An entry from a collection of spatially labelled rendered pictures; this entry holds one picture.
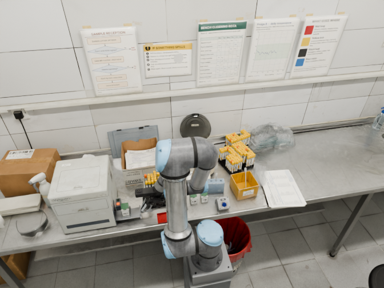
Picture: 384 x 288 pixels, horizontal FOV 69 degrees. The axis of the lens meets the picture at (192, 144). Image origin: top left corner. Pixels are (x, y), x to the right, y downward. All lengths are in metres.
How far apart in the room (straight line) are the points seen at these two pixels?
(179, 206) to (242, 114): 1.15
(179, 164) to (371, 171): 1.56
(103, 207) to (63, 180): 0.24
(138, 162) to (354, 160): 1.51
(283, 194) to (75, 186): 1.19
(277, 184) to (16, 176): 1.58
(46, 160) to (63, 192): 0.46
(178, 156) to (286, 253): 1.86
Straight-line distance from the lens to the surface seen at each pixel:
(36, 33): 1.76
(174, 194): 1.07
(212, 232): 1.24
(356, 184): 2.11
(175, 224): 1.16
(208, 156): 1.01
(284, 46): 1.95
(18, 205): 1.94
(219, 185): 1.71
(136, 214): 1.65
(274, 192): 1.82
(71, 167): 1.63
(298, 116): 2.34
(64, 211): 1.57
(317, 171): 2.08
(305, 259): 2.69
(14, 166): 1.98
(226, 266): 1.43
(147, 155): 1.95
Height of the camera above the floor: 2.20
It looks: 39 degrees down
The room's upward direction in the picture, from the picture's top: straight up
